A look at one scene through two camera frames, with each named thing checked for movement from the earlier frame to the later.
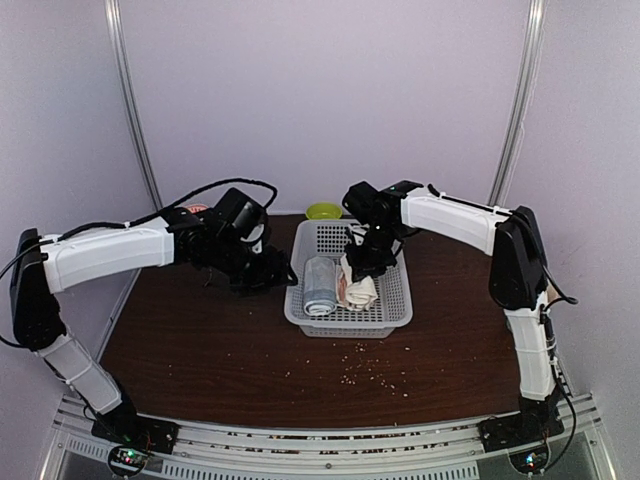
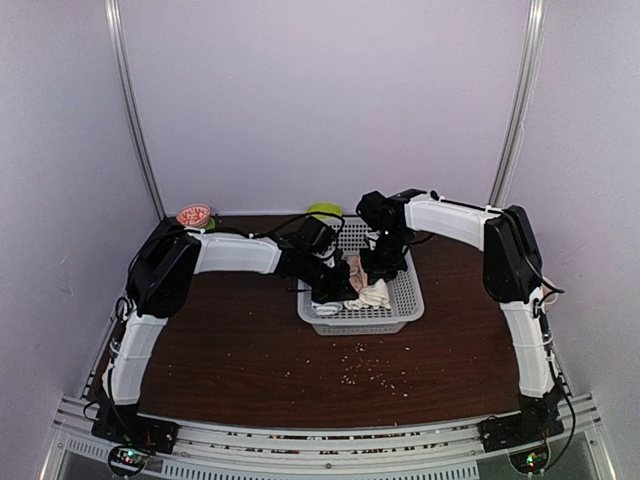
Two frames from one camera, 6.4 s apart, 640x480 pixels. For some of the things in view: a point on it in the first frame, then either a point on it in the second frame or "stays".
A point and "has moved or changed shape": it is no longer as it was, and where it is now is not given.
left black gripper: [273, 273] -> [341, 288]
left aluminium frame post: [115, 40] stays
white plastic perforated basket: [393, 307] has moved or changed shape
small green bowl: [324, 211] stays
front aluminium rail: [77, 452] stays
